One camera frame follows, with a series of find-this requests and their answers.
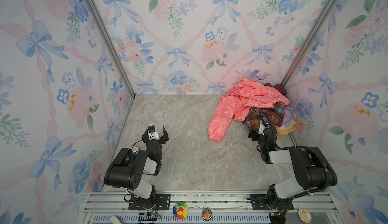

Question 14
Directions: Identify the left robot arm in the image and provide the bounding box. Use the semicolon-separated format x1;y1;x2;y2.
104;125;171;211

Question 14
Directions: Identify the pink patterned cloth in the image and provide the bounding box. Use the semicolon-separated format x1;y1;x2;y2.
208;77;290;142

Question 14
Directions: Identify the rainbow flower toy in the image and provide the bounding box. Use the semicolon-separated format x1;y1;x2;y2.
173;201;189;220

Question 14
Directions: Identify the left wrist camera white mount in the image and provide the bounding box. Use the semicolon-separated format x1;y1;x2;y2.
148;125;160;140

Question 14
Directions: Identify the lavender cloth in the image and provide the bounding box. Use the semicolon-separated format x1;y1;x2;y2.
282;107;296;128

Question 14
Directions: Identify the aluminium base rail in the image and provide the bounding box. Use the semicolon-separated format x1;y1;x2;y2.
77;190;345;224

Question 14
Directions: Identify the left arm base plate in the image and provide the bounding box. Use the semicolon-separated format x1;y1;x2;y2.
124;194;171;211

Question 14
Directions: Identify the small oval badge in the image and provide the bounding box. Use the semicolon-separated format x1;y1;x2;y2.
202;207;213;221

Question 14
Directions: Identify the small card box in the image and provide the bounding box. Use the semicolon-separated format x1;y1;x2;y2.
131;146;140;153

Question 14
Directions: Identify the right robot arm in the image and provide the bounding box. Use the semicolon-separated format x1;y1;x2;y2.
248;112;337;218

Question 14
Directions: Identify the yellow cloth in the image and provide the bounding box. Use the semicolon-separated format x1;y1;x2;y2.
276;120;298;136

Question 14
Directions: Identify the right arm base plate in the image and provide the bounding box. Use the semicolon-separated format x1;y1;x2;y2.
247;194;287;211

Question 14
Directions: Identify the plaid flannel cloth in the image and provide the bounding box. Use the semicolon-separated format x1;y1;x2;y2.
243;102;286;131

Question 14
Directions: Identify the maroon cloth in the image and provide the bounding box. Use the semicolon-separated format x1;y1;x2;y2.
264;83;287;96

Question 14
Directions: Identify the white object at rail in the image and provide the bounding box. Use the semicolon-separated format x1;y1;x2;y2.
110;216;123;224

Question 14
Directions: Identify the round beige disc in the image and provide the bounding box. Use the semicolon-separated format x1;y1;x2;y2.
298;208;312;224

